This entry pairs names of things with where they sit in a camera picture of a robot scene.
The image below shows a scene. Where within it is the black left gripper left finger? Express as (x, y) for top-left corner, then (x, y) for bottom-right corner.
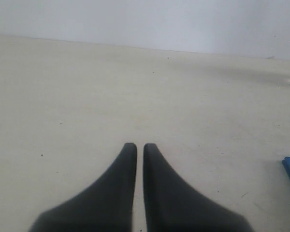
(30, 143), (137, 232)

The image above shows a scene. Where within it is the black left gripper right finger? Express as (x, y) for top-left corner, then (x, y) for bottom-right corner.
(143, 144), (253, 232)

